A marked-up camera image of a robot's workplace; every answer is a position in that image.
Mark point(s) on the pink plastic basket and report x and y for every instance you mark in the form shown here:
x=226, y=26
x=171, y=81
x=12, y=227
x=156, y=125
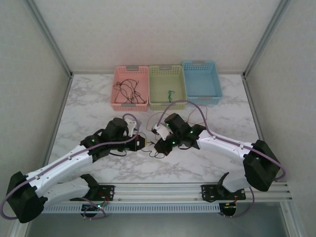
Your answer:
x=129, y=71

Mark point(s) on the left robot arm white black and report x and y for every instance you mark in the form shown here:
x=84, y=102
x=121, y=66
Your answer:
x=61, y=164

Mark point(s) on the aluminium table edge rail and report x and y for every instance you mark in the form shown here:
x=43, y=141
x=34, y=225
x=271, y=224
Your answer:
x=61, y=113
x=254, y=113

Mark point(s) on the green plastic basket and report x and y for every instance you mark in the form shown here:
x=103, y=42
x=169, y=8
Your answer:
x=160, y=81

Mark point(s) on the black control board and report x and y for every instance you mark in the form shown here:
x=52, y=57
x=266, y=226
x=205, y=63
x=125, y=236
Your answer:
x=92, y=209
x=229, y=209

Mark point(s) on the black mounting plate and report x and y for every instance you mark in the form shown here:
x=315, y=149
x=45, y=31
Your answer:
x=108, y=191
x=209, y=192

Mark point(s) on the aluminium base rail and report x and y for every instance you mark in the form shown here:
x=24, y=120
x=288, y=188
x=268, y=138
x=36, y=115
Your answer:
x=158, y=191

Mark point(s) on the blue plastic basket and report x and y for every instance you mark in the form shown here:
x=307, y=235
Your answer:
x=201, y=79

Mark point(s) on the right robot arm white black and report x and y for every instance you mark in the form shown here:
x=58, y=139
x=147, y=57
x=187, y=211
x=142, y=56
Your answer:
x=222, y=145

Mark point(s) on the aluminium frame post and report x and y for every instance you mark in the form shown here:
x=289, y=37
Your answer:
x=267, y=37
x=49, y=37

